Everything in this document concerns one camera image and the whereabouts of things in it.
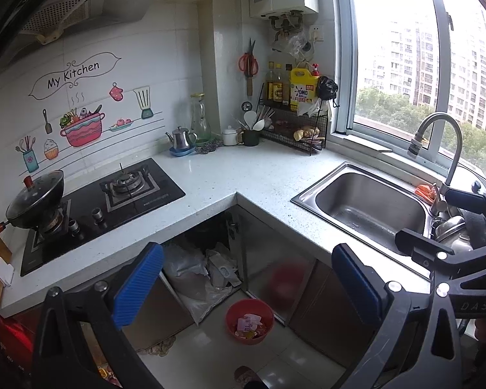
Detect yellow detergent bottle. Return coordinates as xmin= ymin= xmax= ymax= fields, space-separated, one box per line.
xmin=289 ymin=64 xmax=321 ymax=113

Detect brown cabinet door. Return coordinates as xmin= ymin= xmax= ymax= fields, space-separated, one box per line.
xmin=287 ymin=259 xmax=373 ymax=369
xmin=77 ymin=271 xmax=195 ymax=353

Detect red handled scissors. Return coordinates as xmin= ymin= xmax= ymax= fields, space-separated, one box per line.
xmin=238 ymin=37 xmax=260 ymax=77

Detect white wall hook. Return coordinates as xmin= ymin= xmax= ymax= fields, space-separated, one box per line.
xmin=0 ymin=257 xmax=15 ymax=286

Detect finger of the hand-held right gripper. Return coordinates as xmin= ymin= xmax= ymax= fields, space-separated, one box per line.
xmin=445 ymin=187 xmax=486 ymax=214
xmin=394 ymin=228 xmax=486 ymax=283

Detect glass carafe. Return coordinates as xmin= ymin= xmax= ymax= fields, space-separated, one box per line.
xmin=190 ymin=93 xmax=212 ymax=143

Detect apartment buildings outside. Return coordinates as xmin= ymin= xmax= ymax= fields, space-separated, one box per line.
xmin=362 ymin=8 xmax=486 ymax=138

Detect water heater pipes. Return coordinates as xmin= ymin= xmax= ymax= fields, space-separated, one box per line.
xmin=267 ymin=10 xmax=304 ymax=35

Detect grey range hood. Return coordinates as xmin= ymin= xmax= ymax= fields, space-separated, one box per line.
xmin=0 ymin=0 xmax=179 ymax=77

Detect dark green mug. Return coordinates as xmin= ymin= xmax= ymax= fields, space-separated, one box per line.
xmin=238 ymin=127 xmax=261 ymax=147

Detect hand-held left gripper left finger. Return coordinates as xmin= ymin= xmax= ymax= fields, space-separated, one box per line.
xmin=32 ymin=242 xmax=165 ymax=389

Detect large clear plastic bag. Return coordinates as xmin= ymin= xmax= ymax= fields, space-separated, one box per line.
xmin=162 ymin=243 xmax=233 ymax=325

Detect black plastic bag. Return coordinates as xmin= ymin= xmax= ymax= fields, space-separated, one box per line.
xmin=317 ymin=75 xmax=340 ymax=101

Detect kitchen wall decal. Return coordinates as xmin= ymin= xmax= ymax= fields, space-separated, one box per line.
xmin=15 ymin=51 xmax=167 ymax=174

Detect bundle of metal chopsticks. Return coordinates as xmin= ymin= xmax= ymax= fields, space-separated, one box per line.
xmin=232 ymin=105 xmax=276 ymax=131

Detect black gas stove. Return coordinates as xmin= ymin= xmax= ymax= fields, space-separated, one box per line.
xmin=19 ymin=157 xmax=186 ymax=277

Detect ginger root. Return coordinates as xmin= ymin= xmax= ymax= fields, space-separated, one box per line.
xmin=294 ymin=127 xmax=320 ymax=142

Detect dark sauce bottle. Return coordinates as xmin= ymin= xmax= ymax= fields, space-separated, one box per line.
xmin=273 ymin=63 xmax=286 ymax=104
xmin=265 ymin=62 xmax=277 ymax=102
xmin=283 ymin=63 xmax=293 ymax=106

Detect beige floor cloth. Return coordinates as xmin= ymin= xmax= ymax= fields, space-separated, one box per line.
xmin=138 ymin=334 xmax=177 ymax=357

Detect pile of discarded wrappers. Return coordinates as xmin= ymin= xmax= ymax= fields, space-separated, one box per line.
xmin=235 ymin=313 xmax=266 ymax=339

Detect stainless steel sink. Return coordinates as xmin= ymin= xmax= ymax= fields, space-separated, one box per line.
xmin=291 ymin=161 xmax=462 ymax=280

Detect red plastic bin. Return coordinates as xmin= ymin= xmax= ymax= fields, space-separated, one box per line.
xmin=226 ymin=299 xmax=275 ymax=346

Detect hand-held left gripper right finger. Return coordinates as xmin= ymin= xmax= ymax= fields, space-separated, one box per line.
xmin=332 ymin=243 xmax=466 ymax=389

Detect black wire rack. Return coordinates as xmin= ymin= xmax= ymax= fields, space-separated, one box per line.
xmin=257 ymin=83 xmax=330 ymax=157

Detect steel wool scrubber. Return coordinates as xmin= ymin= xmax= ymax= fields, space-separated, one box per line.
xmin=194 ymin=140 xmax=224 ymax=155

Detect red plastic bag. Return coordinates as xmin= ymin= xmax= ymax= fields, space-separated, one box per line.
xmin=0 ymin=314 xmax=35 ymax=373

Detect curved metal faucet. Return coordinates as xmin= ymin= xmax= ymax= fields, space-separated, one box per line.
xmin=407 ymin=112 xmax=464 ymax=216

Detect stainless steel kettle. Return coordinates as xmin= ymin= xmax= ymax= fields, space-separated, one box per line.
xmin=433 ymin=208 xmax=486 ymax=254

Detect white plastic bag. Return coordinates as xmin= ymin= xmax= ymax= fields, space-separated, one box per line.
xmin=297 ymin=97 xmax=329 ymax=119

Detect grey cardboard pieces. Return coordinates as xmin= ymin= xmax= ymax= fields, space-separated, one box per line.
xmin=204 ymin=247 xmax=244 ymax=288

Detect black wok with lid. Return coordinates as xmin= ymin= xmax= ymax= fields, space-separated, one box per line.
xmin=0 ymin=170 xmax=65 ymax=246

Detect grey window frame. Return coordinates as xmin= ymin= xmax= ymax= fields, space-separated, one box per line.
xmin=328 ymin=0 xmax=486 ymax=183

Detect green trees outside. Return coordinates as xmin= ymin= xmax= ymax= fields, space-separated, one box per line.
xmin=354 ymin=87 xmax=486 ymax=179

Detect orange mesh scrubber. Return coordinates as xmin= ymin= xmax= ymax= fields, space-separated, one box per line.
xmin=414 ymin=183 xmax=440 ymax=205

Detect stainless steel teapot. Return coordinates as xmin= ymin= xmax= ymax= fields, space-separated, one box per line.
xmin=165 ymin=125 xmax=198 ymax=152

